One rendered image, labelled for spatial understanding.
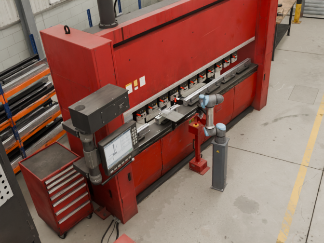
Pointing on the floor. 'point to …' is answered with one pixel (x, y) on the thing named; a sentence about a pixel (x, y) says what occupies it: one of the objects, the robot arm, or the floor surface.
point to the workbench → (280, 28)
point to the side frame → (260, 49)
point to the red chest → (57, 187)
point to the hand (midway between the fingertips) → (201, 118)
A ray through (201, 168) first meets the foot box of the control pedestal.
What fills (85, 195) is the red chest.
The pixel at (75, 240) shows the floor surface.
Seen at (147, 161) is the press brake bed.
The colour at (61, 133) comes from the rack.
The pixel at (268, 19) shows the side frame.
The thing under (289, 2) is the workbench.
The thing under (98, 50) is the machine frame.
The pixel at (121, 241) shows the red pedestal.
